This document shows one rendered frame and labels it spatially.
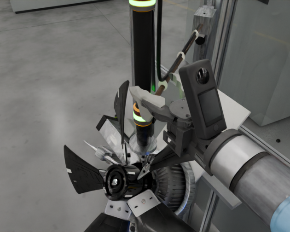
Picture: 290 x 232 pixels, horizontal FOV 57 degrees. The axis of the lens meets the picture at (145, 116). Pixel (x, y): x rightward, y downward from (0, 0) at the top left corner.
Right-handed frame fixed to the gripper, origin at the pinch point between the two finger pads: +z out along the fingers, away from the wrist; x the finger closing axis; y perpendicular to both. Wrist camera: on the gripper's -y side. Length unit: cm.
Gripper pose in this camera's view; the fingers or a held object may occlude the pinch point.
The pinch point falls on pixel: (153, 79)
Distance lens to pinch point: 52.5
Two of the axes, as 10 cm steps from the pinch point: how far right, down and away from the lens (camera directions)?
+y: 0.0, 7.6, 6.5
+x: 8.4, -3.5, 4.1
